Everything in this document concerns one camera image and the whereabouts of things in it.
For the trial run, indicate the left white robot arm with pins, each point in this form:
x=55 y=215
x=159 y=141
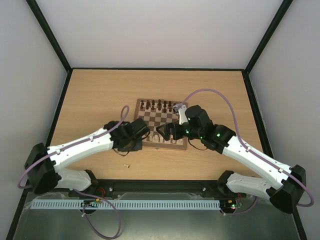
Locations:
x=47 y=167

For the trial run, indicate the wooden chess board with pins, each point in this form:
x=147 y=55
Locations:
x=155 y=118

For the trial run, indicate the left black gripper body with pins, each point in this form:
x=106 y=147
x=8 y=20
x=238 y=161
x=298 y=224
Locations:
x=132 y=140

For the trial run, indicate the white slotted cable duct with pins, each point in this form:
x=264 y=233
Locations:
x=78 y=204

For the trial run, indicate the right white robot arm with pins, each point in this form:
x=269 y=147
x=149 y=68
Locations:
x=279 y=183

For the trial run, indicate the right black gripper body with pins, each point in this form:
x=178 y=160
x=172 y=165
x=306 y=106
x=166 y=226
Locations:
x=171 y=130

